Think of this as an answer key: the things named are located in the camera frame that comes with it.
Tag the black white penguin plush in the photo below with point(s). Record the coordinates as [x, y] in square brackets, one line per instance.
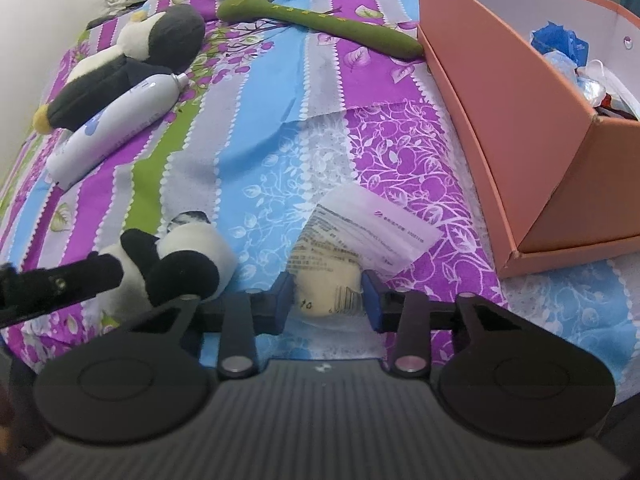
[166, 42]

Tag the blue tissue packet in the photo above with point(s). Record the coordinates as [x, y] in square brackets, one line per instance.
[554, 37]

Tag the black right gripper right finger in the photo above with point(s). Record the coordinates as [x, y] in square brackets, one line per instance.
[413, 316]

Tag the small panda plush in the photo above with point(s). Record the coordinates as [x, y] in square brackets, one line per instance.
[191, 258]

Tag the white lotion tube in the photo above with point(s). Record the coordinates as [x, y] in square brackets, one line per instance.
[113, 127]

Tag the colourful striped bed sheet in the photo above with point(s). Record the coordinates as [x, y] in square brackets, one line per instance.
[273, 119]

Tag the clear packaged cream item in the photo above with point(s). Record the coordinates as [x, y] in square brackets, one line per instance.
[352, 230]

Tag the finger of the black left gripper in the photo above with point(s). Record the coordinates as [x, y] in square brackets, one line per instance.
[27, 295]

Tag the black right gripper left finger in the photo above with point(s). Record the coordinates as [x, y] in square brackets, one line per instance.
[165, 343]

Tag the blue surgical face mask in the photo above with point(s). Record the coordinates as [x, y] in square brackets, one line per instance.
[595, 81]

